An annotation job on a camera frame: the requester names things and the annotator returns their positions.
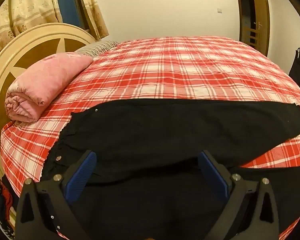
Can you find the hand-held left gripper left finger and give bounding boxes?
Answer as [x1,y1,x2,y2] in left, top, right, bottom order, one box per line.
[15,150,98,240]

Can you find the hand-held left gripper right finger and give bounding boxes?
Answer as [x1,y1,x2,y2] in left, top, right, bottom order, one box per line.
[197,150,280,240]

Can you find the black pants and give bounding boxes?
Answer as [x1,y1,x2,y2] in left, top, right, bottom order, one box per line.
[41,99,300,240]

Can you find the pile of dark clothes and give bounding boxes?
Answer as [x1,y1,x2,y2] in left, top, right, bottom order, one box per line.
[0,175,15,235]

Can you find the pink folded quilt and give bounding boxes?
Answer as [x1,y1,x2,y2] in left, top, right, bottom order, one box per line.
[4,52,94,123]

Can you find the red plaid bed sheet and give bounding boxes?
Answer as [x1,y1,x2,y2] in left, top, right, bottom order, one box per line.
[0,36,300,240]

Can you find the striped pillow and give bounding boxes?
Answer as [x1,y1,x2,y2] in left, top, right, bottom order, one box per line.
[74,40,119,57]

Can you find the cream round wooden headboard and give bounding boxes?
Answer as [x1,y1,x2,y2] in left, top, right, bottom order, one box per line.
[0,22,98,178]

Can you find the narrow beige floral curtain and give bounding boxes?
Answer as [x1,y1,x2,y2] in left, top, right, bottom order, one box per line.
[76,0,109,40]

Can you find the brown wooden door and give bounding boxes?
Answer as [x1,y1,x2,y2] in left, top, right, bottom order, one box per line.
[235,0,270,55]

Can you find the window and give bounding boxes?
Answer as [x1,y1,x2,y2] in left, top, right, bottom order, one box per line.
[55,0,89,30]

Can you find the wide beige floral curtain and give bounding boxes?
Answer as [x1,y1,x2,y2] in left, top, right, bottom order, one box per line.
[0,0,63,55]

